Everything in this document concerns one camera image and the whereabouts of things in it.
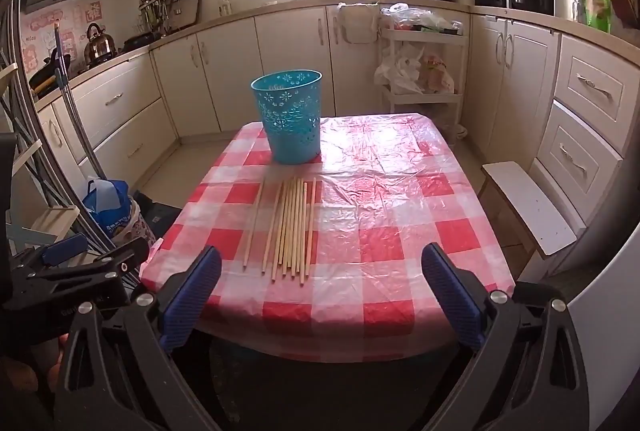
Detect person's left hand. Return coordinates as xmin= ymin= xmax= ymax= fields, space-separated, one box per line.
xmin=0 ymin=333 xmax=68 ymax=396

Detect pink printed plastic bag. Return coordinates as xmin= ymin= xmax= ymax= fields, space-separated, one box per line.
xmin=417 ymin=54 xmax=456 ymax=94

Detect black frying pan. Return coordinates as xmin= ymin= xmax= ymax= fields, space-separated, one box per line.
xmin=122 ymin=31 xmax=156 ymax=52

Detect blue mop handle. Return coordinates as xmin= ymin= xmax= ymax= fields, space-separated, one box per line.
xmin=52 ymin=24 xmax=108 ymax=177

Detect stainless steel kettle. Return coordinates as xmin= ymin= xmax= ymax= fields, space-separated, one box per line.
xmin=82 ymin=23 xmax=117 ymax=62

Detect blue white folding shelf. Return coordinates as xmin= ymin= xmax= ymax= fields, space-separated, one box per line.
xmin=0 ymin=61 xmax=83 ymax=257

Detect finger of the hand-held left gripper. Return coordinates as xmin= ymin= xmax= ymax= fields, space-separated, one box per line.
xmin=7 ymin=233 xmax=101 ymax=284
xmin=30 ymin=237 xmax=152 ymax=312

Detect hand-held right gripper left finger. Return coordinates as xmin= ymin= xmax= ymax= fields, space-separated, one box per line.
xmin=52 ymin=245 xmax=223 ymax=431

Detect white base kitchen cabinets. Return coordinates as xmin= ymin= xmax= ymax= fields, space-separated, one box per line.
xmin=35 ymin=0 xmax=636 ymax=232

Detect white appliance side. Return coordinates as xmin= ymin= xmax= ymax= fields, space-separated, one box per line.
xmin=520 ymin=206 xmax=640 ymax=431

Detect dark floor mat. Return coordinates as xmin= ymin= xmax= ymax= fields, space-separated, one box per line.
xmin=132 ymin=191 xmax=183 ymax=237

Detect dark framed drying tray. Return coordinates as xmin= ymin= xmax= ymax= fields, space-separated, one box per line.
xmin=170 ymin=0 xmax=203 ymax=32

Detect black wok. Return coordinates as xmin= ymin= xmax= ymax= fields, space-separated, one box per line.
xmin=27 ymin=48 xmax=73 ymax=94

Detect white hanging waste bin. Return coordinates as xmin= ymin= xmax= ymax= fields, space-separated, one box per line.
xmin=337 ymin=2 xmax=381 ymax=44

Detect white plastic bag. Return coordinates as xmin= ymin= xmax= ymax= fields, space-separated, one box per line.
xmin=374 ymin=45 xmax=426 ymax=94

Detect set of wooden chopsticks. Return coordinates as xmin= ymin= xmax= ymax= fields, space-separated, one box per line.
xmin=243 ymin=178 xmax=318 ymax=287

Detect blue perforated plastic basket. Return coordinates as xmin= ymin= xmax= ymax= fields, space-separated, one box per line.
xmin=250 ymin=69 xmax=324 ymax=165

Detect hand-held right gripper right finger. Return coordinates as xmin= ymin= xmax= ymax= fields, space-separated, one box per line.
xmin=421 ymin=242 xmax=591 ymax=431

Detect white rolling storage cart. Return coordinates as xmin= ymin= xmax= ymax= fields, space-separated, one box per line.
xmin=378 ymin=4 xmax=471 ymax=142

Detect pink wall decals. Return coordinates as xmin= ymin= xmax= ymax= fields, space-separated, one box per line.
xmin=20 ymin=1 xmax=103 ymax=62

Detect white wooden stool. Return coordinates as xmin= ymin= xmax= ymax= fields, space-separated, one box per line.
xmin=477 ymin=161 xmax=578 ymax=262

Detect floral printed bag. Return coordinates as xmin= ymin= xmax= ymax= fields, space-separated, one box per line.
xmin=112 ymin=198 xmax=158 ymax=252

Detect blue plastic shopping bag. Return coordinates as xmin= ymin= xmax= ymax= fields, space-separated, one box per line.
xmin=81 ymin=178 xmax=133 ymax=242

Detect clear plastic bag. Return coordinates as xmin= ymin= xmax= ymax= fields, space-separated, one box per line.
xmin=382 ymin=2 xmax=463 ymax=32

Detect red checkered plastic tablecloth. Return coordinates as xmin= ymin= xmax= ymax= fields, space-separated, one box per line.
xmin=139 ymin=112 xmax=516 ymax=364

